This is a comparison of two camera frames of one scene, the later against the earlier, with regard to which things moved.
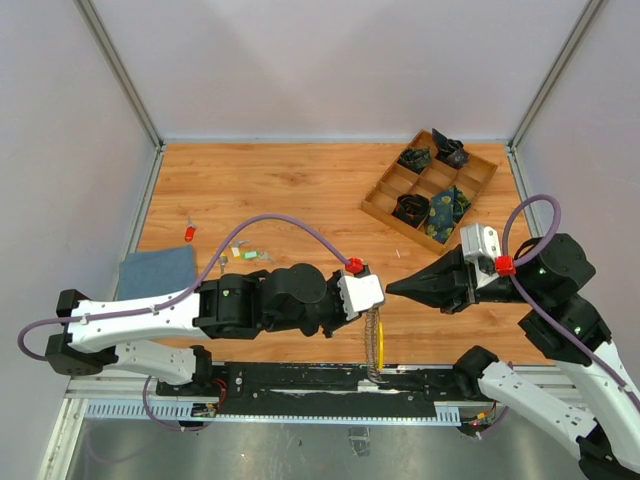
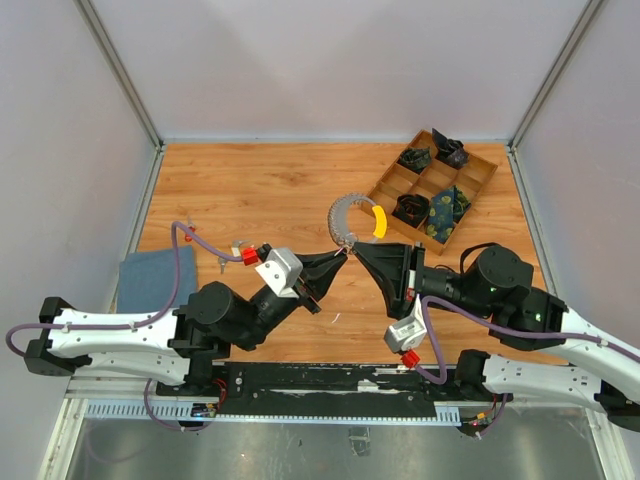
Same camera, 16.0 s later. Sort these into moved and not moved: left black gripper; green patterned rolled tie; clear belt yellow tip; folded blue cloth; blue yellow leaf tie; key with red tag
Moved: left black gripper; clear belt yellow tip
Not moved: folded blue cloth; green patterned rolled tie; blue yellow leaf tie; key with red tag
